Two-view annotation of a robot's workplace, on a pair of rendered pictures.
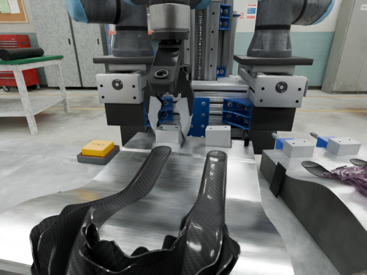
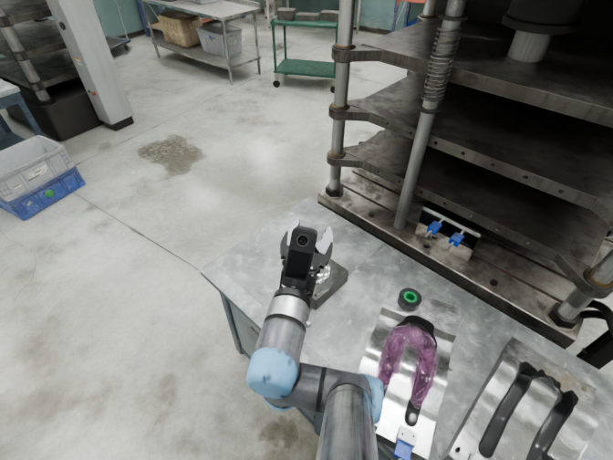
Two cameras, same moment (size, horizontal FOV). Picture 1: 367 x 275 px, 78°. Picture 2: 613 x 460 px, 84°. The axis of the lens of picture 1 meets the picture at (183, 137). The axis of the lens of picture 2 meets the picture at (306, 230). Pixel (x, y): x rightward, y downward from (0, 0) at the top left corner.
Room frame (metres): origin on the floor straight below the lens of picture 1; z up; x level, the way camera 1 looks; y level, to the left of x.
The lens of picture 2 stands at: (0.85, -0.34, 1.97)
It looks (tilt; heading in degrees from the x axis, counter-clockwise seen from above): 44 degrees down; 212
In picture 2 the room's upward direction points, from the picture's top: straight up
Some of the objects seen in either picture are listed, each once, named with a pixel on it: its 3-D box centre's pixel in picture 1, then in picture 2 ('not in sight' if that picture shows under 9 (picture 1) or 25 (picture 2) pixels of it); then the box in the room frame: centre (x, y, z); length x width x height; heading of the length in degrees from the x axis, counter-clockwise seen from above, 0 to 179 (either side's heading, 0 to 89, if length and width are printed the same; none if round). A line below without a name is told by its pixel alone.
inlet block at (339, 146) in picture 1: (327, 142); not in sight; (0.51, -0.36, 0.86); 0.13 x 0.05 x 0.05; 6
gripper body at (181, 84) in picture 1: (171, 64); not in sight; (0.49, 0.02, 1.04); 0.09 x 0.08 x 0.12; 169
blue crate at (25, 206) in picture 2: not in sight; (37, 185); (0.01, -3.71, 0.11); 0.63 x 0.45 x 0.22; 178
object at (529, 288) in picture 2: not in sight; (460, 212); (-0.76, -0.38, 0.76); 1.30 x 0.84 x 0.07; 78
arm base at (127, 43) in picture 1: (132, 41); not in sight; (0.90, 0.19, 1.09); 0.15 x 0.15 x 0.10
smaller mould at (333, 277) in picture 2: not in sight; (318, 279); (0.08, -0.76, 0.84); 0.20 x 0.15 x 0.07; 168
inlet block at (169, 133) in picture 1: (174, 131); not in sight; (0.50, 0.02, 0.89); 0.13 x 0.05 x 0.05; 168
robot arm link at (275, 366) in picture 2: not in sight; (276, 357); (0.66, -0.52, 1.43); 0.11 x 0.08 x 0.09; 20
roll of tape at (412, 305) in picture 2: not in sight; (409, 299); (0.05, -0.41, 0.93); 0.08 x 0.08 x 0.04
